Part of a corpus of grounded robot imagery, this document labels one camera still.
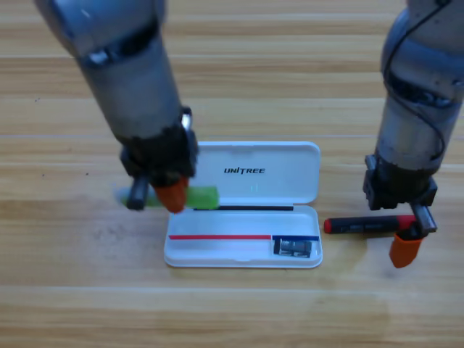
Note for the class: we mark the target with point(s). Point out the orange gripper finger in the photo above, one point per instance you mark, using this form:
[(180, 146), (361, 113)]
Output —
[(405, 250), (173, 195)]

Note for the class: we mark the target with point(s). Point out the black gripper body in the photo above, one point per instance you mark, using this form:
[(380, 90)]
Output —
[(159, 156), (395, 185)]

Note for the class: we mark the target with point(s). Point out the green highlighter pen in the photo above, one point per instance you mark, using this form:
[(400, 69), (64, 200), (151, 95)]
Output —
[(203, 197)]

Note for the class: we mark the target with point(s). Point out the red and black marker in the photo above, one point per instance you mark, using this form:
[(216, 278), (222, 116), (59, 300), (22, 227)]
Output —
[(362, 224)]

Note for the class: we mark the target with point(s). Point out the white Unitree pencil case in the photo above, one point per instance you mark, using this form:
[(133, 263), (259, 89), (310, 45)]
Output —
[(235, 224)]

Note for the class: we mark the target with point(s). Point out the eraser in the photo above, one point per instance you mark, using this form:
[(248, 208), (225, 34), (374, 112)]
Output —
[(293, 248)]

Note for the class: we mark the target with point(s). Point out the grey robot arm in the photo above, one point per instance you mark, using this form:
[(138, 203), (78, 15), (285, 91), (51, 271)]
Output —
[(127, 72), (417, 119)]

